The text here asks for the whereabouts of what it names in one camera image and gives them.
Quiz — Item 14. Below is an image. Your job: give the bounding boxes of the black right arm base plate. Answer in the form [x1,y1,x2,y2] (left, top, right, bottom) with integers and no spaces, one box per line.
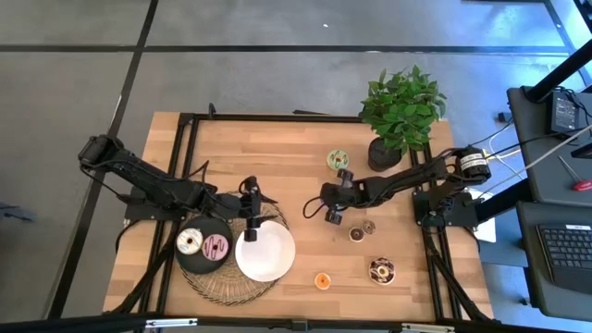
[413,190,479,228]

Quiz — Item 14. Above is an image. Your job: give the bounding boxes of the green plant in black pot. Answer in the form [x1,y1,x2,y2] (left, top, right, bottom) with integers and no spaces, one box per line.
[358,64,449,173]

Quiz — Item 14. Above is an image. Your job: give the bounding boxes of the black round plate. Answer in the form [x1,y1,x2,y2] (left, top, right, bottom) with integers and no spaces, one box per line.
[174,216,235,275]

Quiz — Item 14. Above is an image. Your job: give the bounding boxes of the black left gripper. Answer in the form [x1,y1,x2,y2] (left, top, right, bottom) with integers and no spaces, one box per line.
[228,176,279,242]

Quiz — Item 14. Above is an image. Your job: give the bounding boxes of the large green glazed donut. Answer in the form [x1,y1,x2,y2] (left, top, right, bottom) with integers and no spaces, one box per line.
[326,148,351,172]

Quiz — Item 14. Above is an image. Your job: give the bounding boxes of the black computer keyboard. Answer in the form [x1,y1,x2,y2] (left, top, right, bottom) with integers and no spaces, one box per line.
[536,223,592,293]

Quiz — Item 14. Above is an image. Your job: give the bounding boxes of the white round plate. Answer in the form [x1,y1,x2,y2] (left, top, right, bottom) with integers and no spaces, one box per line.
[234,219,297,283]

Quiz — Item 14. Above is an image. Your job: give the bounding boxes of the black crossbar with silver brackets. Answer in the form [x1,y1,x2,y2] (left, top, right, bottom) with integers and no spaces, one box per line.
[0,312,592,333]

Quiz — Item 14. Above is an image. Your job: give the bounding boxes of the small black desk device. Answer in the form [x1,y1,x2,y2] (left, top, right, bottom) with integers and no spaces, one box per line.
[570,142,592,161]

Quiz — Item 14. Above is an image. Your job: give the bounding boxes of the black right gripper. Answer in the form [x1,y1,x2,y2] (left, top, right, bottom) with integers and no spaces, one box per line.
[321,168,369,225]

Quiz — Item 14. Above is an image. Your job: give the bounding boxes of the black support beam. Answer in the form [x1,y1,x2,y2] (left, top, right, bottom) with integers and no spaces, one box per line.
[475,178,533,224]

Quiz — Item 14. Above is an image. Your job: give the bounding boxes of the large chocolate glazed donut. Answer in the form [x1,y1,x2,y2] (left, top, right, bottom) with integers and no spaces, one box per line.
[368,256,397,286]

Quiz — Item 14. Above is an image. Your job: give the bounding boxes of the thick grey-white cable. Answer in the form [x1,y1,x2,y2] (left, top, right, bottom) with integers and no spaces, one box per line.
[478,123,592,198]

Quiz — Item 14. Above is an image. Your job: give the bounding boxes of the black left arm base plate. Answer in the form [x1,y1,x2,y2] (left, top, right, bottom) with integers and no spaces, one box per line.
[123,184,191,222]

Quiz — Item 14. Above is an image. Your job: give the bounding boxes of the black slanted post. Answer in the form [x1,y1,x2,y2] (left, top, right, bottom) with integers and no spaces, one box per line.
[524,39,592,104]

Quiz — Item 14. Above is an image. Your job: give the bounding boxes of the white paper sheet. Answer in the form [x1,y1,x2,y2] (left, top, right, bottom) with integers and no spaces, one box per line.
[470,190,497,244]

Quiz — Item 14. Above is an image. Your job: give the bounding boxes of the red handled screwdriver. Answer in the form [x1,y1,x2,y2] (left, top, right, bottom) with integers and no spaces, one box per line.
[557,154,592,192]

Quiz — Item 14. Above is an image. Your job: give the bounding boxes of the large pink glazed donut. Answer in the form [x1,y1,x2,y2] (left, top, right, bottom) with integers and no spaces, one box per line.
[201,233,230,262]

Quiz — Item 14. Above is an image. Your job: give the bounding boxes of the black power adapter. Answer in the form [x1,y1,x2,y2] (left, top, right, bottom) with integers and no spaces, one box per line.
[549,90,580,136]

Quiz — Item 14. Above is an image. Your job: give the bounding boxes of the round woven placemat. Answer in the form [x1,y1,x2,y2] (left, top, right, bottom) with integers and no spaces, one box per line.
[178,196,290,307]

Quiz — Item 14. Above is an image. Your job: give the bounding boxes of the large white glazed donut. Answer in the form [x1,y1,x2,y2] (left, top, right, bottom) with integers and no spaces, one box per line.
[176,228,204,256]

